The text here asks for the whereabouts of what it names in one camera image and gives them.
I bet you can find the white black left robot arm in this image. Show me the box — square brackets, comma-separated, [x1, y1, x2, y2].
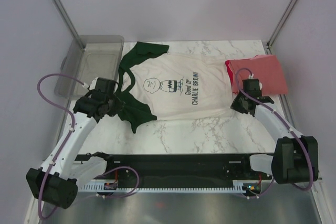
[26, 78, 123, 209]

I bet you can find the white slotted cable duct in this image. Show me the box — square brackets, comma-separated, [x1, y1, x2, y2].
[78, 180, 262, 193]

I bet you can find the right aluminium frame post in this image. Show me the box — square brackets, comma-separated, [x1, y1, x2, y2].
[263, 0, 299, 52]

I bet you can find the cream green raglan t-shirt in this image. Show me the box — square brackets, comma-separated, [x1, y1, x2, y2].
[116, 42, 234, 133]

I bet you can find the folded red t-shirt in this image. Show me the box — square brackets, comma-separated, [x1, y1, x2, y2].
[225, 60, 233, 86]

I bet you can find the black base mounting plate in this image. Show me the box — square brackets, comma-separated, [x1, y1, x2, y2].
[78, 153, 274, 189]

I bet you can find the aluminium frame post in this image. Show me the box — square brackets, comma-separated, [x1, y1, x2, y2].
[52, 0, 85, 50]
[263, 0, 299, 52]

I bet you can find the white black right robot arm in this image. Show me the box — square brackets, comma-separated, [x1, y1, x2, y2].
[231, 79, 318, 191]

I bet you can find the folded pink t-shirt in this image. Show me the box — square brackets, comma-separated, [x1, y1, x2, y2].
[230, 55, 288, 95]

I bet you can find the clear grey plastic bin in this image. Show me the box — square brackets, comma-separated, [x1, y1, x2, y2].
[60, 35, 124, 84]

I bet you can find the left aluminium frame post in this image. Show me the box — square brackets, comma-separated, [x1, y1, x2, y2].
[52, 0, 85, 50]

